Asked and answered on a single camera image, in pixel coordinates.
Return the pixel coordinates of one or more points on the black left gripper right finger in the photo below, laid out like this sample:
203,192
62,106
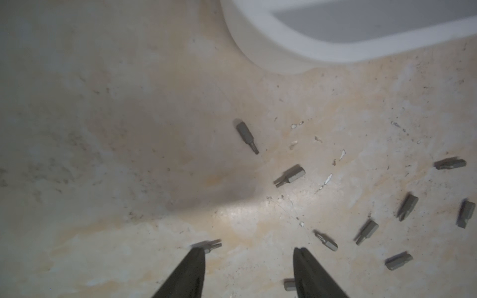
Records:
311,279

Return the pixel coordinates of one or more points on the white plastic storage box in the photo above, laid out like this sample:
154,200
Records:
293,37

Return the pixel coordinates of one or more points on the grey screwdriver bit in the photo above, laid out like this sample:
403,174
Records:
212,245
407,206
398,261
450,164
290,176
327,241
247,136
366,232
289,285
466,213

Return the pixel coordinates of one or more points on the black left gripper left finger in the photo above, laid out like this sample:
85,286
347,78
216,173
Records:
187,280

